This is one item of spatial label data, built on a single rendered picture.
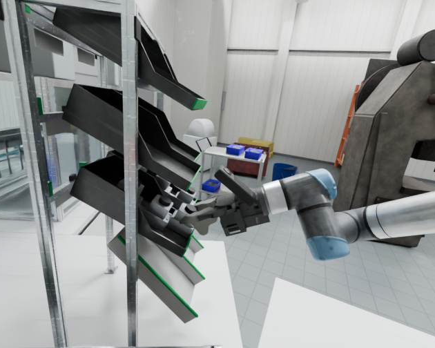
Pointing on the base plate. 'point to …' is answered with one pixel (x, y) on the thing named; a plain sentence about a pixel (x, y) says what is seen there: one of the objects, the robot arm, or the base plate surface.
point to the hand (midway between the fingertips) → (186, 213)
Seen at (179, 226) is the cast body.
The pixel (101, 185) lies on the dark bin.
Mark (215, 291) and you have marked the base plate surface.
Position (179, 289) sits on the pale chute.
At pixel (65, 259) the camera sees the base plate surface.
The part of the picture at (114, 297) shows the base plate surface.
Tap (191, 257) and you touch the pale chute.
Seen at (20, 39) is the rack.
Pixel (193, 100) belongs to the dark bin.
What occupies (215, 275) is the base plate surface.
